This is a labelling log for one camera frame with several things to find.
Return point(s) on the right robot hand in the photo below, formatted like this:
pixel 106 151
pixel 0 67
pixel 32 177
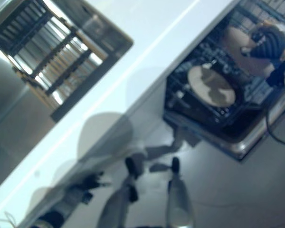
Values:
pixel 268 45

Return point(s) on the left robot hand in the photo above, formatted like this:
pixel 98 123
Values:
pixel 92 181

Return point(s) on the large cream plate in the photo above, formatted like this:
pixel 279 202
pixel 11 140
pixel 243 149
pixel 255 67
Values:
pixel 204 82

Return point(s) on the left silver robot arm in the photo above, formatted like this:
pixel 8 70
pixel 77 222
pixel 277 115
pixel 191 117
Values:
pixel 61 209

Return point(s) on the dishwasher door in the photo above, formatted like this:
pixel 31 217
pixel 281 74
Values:
pixel 240 147

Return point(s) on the black robot left foot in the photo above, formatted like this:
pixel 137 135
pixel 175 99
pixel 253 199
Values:
pixel 131 166

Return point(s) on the black robot foot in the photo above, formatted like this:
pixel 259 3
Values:
pixel 131 166
pixel 175 166

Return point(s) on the black dish drying rack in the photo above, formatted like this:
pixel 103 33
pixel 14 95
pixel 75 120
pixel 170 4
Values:
pixel 69 107

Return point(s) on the black robot right foot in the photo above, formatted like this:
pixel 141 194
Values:
pixel 175 166

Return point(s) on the white robot right leg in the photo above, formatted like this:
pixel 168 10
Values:
pixel 179 206

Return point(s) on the stainless steel sink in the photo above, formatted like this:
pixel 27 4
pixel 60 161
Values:
pixel 9 107

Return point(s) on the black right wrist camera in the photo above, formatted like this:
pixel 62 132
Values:
pixel 276 74

